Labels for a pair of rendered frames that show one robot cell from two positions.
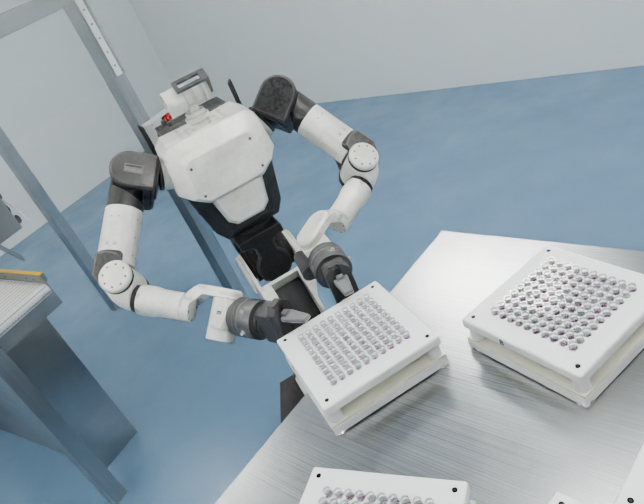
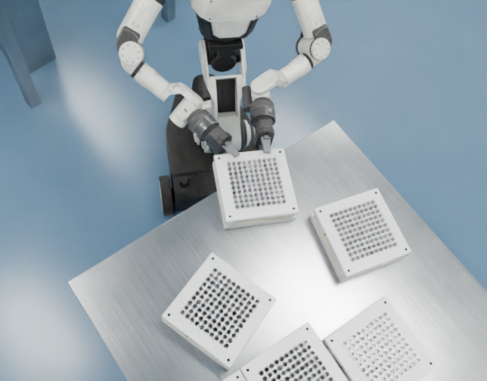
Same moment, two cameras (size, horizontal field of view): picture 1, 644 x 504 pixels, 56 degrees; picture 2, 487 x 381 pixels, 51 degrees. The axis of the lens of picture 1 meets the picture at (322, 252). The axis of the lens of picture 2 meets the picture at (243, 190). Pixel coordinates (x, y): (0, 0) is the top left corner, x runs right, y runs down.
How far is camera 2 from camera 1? 0.82 m
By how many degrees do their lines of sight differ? 34
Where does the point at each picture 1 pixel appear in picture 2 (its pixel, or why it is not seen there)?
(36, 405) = (5, 35)
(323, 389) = (230, 208)
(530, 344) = (336, 246)
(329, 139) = (307, 23)
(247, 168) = (246, 14)
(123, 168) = not seen: outside the picture
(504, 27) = not seen: outside the picture
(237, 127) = not seen: outside the picture
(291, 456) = (197, 227)
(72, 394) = (23, 20)
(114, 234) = (140, 20)
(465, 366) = (301, 227)
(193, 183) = (206, 9)
